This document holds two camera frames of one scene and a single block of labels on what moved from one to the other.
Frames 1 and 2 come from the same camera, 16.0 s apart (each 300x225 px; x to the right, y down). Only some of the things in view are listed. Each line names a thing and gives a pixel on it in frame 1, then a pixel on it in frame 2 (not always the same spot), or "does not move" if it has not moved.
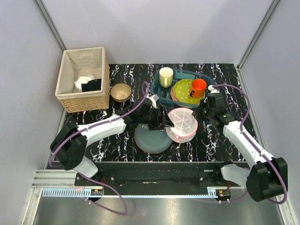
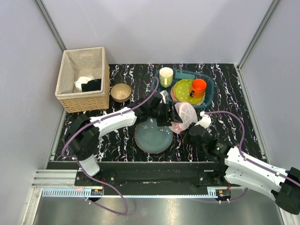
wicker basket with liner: [78, 63] does not move
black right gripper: [197, 113] → [187, 134]
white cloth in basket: [83, 80] does not move
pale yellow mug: [166, 75] does not move
